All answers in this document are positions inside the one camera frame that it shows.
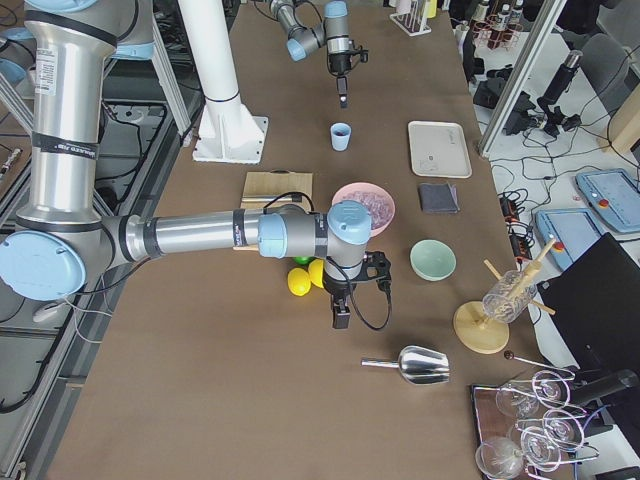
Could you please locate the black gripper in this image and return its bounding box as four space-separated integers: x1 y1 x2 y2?
322 257 363 329
327 50 352 108

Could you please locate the blue cup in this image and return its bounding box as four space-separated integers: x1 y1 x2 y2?
330 122 352 152

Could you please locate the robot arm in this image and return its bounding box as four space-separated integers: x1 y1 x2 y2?
1 1 372 329
268 1 359 109

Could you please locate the steel ice scoop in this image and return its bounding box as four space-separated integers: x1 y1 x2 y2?
360 345 450 385

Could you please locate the pink bowl of ice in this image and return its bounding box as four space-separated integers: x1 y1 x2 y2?
332 182 396 237

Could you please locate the upper whole lemon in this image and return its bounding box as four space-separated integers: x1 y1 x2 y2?
308 258 324 288

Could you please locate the whole lemon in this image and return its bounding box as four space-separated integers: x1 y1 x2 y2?
287 268 312 297
308 258 324 288

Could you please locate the lower whole lemon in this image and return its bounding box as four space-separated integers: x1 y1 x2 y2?
287 268 312 297

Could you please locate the green lime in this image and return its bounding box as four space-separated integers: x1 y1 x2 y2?
293 256 314 266

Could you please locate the green bowl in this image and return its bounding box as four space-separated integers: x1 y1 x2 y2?
409 239 457 281

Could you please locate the cream rabbit tray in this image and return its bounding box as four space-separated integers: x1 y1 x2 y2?
408 120 472 179

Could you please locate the wooden cutting board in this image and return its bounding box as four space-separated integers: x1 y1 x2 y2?
236 171 313 251

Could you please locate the steel muddler black tip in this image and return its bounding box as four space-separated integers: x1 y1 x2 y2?
241 192 303 205

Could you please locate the wooden glass rack stand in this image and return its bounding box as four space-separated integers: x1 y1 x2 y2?
453 239 556 354

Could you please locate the grey folded cloth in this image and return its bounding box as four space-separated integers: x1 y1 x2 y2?
418 183 460 214

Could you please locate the glass on wooden rack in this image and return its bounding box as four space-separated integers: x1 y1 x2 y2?
482 270 536 324

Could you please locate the black tray with glasses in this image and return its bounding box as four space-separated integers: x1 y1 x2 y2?
470 368 600 479

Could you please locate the blue teach pendant lower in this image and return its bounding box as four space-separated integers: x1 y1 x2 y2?
535 208 605 271

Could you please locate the blue teach pendant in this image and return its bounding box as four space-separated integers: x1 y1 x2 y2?
535 208 605 271
575 169 640 233

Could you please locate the blue teach pendant upper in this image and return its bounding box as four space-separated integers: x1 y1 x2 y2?
575 169 640 233

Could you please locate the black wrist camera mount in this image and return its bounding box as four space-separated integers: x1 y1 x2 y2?
360 251 392 293

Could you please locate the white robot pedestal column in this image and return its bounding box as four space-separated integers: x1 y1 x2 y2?
179 0 268 165

